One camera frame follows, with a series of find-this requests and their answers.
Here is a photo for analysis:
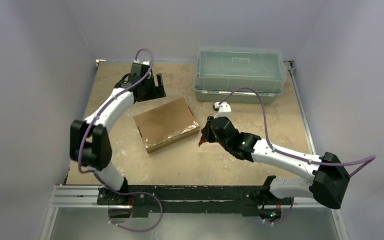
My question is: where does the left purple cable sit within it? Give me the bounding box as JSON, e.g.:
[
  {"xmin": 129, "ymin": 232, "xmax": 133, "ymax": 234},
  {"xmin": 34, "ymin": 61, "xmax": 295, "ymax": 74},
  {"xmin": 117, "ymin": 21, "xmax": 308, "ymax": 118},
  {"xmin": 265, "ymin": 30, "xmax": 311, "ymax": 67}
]
[{"xmin": 77, "ymin": 48, "xmax": 155, "ymax": 196}]

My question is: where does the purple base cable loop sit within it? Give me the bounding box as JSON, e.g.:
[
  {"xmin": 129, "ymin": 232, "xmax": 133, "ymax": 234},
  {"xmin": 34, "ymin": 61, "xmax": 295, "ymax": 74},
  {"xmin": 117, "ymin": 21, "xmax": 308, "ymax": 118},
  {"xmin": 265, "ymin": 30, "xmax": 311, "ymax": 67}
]
[{"xmin": 107, "ymin": 192, "xmax": 163, "ymax": 234}]

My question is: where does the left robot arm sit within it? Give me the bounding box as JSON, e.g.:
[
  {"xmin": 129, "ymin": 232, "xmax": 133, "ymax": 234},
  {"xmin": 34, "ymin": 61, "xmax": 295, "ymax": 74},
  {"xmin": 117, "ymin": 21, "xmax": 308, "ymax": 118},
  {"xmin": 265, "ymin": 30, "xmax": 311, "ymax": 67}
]
[{"xmin": 69, "ymin": 60, "xmax": 166, "ymax": 205}]

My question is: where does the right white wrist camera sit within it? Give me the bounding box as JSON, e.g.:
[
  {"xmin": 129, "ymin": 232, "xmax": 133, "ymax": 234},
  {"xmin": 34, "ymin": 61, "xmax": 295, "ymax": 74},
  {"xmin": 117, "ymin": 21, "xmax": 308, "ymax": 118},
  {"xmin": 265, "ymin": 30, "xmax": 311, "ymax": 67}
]
[{"xmin": 213, "ymin": 101, "xmax": 232, "ymax": 119}]

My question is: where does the red utility knife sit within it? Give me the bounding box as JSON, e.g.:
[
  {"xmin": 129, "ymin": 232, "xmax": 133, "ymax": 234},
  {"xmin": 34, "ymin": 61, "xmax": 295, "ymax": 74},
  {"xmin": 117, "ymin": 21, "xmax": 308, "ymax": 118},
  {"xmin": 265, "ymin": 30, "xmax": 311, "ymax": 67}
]
[{"xmin": 198, "ymin": 134, "xmax": 209, "ymax": 147}]

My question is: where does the brown cardboard express box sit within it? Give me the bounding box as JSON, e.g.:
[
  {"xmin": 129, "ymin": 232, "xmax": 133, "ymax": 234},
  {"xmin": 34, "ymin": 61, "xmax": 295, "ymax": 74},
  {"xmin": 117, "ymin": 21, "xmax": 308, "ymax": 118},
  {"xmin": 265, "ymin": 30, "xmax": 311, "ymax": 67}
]
[{"xmin": 134, "ymin": 97, "xmax": 200, "ymax": 154}]

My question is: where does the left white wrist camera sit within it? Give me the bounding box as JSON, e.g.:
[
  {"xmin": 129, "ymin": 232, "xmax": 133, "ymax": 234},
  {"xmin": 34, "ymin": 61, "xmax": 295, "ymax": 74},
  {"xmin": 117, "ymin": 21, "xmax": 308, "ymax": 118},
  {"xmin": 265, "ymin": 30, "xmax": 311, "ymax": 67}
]
[{"xmin": 134, "ymin": 59, "xmax": 151, "ymax": 66}]

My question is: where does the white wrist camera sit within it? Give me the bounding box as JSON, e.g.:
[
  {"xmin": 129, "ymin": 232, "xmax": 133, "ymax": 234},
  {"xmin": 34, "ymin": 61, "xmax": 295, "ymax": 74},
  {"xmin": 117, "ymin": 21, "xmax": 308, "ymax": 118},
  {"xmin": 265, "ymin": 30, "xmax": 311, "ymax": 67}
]
[
  {"xmin": 213, "ymin": 101, "xmax": 232, "ymax": 119},
  {"xmin": 134, "ymin": 59, "xmax": 151, "ymax": 66}
]

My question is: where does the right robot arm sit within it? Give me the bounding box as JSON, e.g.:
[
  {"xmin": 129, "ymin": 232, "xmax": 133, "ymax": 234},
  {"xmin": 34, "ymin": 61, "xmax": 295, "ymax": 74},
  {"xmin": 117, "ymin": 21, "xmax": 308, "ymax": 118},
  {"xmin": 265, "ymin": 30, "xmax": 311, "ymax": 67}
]
[{"xmin": 199, "ymin": 116, "xmax": 351, "ymax": 210}]

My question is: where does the clear plastic storage bin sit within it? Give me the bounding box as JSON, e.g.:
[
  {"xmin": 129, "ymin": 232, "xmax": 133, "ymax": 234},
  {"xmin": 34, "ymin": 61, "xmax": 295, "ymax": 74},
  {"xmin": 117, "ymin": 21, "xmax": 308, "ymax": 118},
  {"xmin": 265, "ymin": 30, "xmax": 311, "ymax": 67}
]
[{"xmin": 194, "ymin": 46, "xmax": 287, "ymax": 104}]

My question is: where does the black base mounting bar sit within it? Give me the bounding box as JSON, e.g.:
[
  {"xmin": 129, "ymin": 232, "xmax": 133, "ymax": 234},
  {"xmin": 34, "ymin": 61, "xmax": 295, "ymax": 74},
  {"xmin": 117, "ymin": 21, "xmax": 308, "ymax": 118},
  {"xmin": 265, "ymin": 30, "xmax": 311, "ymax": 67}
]
[{"xmin": 97, "ymin": 185, "xmax": 292, "ymax": 222}]

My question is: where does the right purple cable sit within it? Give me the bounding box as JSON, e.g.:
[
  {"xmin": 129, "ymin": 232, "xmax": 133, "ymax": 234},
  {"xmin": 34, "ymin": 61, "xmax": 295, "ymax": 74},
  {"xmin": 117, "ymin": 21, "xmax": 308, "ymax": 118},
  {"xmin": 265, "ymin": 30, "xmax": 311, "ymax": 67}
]
[{"xmin": 218, "ymin": 87, "xmax": 377, "ymax": 178}]

